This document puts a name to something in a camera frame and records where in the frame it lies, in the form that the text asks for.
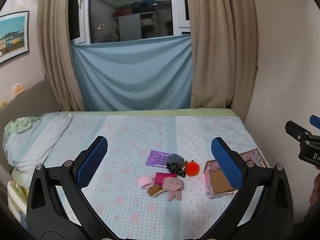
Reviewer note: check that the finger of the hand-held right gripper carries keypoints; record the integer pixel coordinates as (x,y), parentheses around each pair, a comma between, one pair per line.
(315,122)
(296,129)

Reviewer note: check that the dusty pink fabric pouch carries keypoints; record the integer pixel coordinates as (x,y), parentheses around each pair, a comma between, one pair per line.
(172,186)

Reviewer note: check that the orange fluffy pompom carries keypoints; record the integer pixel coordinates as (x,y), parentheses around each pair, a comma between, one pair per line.
(192,168)

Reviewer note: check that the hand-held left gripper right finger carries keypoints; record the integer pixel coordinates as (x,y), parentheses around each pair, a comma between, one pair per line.
(227,165)

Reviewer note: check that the white framed window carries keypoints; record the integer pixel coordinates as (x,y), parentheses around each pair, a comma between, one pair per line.
(130,12)

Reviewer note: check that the yellow striped bedding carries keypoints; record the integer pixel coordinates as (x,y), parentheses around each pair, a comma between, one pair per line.
(16,200)

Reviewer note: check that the light pink plush piece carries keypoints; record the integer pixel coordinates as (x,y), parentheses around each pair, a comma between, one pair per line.
(144,182)

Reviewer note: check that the beige curtain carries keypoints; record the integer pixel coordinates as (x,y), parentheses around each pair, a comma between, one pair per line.
(56,55)
(220,55)

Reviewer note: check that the light blue dotted pillow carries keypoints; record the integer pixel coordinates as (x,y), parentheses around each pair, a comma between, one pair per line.
(37,142)

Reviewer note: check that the magenta fabric pouch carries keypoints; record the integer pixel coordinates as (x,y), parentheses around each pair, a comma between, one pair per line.
(160,178)

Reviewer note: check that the light blue hanging cloth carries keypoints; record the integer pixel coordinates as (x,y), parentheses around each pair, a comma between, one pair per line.
(132,77)

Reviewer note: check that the framed building picture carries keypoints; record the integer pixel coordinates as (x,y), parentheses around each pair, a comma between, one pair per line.
(13,36)

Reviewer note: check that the person's right hand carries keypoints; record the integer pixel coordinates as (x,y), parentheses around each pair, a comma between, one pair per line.
(315,191)

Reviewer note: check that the cardboard box with pink lining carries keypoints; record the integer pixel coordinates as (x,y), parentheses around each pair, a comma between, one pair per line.
(217,182)

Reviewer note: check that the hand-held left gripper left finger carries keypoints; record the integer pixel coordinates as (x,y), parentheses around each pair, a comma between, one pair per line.
(91,162)

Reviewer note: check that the light green bed sheet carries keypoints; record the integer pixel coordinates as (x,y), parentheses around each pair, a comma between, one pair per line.
(150,112)

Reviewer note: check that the purple flat packet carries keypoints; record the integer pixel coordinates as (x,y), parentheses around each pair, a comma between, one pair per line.
(156,158)

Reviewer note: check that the brown plush piece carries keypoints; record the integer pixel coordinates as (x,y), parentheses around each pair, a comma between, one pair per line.
(155,191)

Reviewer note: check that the small orange wall ornament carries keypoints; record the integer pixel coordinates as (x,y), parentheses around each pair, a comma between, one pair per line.
(18,89)

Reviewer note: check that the grey plush hat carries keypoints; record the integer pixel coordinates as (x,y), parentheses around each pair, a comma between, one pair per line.
(175,158)

